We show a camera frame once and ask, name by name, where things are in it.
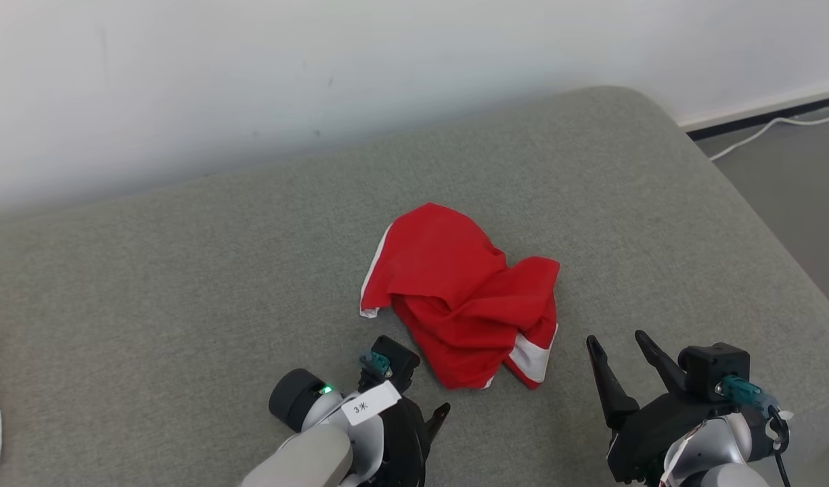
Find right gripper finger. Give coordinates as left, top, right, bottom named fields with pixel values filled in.
left=586, top=335, right=640, bottom=430
left=634, top=329, right=690, bottom=396

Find white paper cable label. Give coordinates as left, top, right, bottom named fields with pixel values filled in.
left=341, top=381, right=401, bottom=425

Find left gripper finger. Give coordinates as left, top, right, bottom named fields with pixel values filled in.
left=424, top=403, right=451, bottom=444

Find teal right camera connector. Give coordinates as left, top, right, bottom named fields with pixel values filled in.
left=715, top=375, right=780, bottom=415

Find red Bulls 23 shorts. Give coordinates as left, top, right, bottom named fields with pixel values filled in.
left=359, top=202, right=561, bottom=390

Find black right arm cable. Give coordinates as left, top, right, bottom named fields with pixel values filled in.
left=766, top=404, right=794, bottom=487

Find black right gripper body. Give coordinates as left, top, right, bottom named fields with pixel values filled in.
left=607, top=391, right=733, bottom=486

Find teal camera connector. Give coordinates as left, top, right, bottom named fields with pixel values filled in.
left=359, top=352, right=393, bottom=378
left=715, top=375, right=780, bottom=415

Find teal left camera connector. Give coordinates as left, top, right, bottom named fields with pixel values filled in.
left=359, top=352, right=393, bottom=378

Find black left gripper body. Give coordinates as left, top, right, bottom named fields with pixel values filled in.
left=379, top=398, right=430, bottom=487

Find white floor cable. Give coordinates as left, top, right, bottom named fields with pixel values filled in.
left=709, top=114, right=829, bottom=162

